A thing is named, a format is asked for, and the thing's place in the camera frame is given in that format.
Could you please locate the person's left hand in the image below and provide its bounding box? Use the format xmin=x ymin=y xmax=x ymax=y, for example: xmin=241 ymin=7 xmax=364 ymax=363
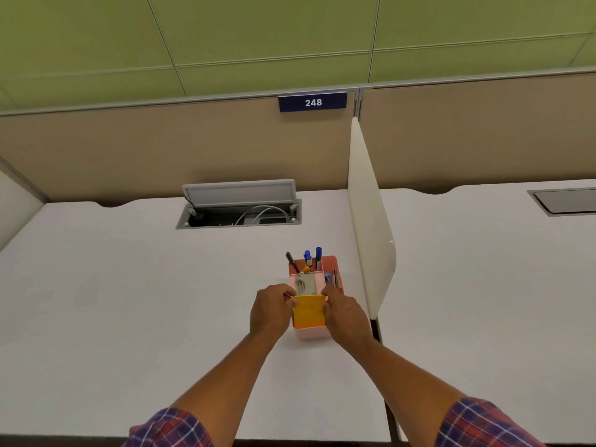
xmin=250 ymin=284 xmax=298 ymax=343

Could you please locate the person's right hand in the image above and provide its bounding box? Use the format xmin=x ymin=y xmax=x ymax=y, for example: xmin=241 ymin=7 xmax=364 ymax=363
xmin=321 ymin=285 xmax=374 ymax=349

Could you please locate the yellow sticky note pad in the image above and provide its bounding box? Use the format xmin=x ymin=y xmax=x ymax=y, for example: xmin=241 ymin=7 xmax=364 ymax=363
xmin=292 ymin=295 xmax=327 ymax=330

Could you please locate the person's left forearm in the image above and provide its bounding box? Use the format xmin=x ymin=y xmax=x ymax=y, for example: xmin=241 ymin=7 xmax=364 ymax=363
xmin=171 ymin=331 xmax=283 ymax=447

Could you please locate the person's right forearm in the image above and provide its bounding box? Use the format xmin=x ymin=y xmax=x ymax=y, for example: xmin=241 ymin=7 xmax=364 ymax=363
xmin=337 ymin=339 xmax=467 ymax=447

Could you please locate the pink desk organizer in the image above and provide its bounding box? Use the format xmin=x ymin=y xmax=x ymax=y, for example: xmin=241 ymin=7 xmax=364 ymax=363
xmin=288 ymin=255 xmax=345 ymax=341

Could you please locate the white desk divider panel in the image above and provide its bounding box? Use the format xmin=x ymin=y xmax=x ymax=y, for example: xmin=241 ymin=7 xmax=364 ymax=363
xmin=347 ymin=116 xmax=397 ymax=320

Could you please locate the plaid left shirt sleeve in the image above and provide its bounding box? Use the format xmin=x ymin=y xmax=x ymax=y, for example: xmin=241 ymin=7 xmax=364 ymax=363
xmin=121 ymin=407 xmax=215 ymax=447

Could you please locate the plaid shirt sleeve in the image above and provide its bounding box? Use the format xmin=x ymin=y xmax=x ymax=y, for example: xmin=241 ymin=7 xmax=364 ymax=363
xmin=121 ymin=407 xmax=215 ymax=447
xmin=435 ymin=397 xmax=549 ymax=447

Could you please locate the beige partition panel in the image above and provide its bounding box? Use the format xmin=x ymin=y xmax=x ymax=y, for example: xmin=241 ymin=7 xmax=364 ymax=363
xmin=359 ymin=70 xmax=596 ymax=195
xmin=0 ymin=90 xmax=358 ymax=208

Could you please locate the blue number sign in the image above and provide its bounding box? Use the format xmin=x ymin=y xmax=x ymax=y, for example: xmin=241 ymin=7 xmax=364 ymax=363
xmin=278 ymin=91 xmax=348 ymax=113

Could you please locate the plaid right shirt sleeve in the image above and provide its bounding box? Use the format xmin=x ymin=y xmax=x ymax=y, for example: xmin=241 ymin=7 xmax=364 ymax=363
xmin=435 ymin=397 xmax=549 ymax=447

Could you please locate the white cable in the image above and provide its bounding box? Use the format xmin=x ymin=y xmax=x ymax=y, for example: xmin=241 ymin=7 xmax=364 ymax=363
xmin=234 ymin=205 xmax=292 ymax=227

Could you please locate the grey open cable box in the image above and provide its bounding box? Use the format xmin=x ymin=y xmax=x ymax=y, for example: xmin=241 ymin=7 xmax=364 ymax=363
xmin=175 ymin=179 xmax=302 ymax=230

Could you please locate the grey closed cable box lid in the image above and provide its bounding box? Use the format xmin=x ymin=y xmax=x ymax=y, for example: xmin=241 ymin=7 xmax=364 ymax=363
xmin=527 ymin=187 xmax=596 ymax=217

